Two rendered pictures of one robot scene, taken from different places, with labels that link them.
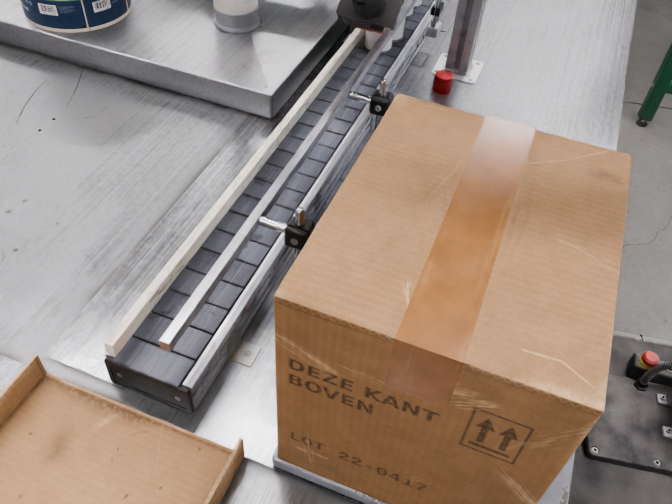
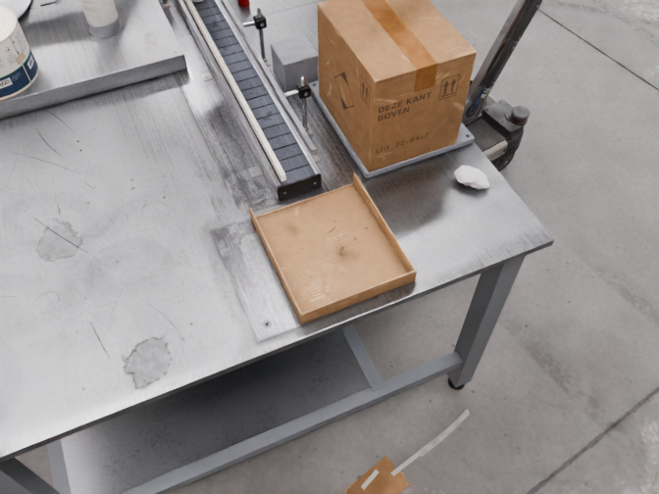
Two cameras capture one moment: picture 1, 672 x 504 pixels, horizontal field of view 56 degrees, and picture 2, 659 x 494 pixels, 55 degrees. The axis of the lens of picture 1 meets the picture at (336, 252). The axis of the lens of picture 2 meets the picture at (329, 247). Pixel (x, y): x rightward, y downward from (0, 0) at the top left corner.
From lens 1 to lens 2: 1.00 m
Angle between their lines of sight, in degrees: 27
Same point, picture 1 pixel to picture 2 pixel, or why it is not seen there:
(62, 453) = (297, 229)
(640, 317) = not seen: hidden behind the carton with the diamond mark
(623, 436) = not seen: hidden behind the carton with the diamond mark
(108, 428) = (300, 212)
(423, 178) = (366, 25)
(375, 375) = (410, 91)
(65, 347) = (244, 207)
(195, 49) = (109, 56)
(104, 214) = (178, 158)
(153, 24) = (62, 58)
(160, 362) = (299, 173)
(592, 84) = not seen: outside the picture
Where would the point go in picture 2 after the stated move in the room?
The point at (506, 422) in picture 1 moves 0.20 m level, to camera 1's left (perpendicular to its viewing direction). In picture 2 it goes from (452, 77) to (386, 121)
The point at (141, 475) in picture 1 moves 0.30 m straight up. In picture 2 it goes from (330, 213) to (331, 113)
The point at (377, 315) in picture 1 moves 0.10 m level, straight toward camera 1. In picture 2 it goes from (406, 68) to (437, 94)
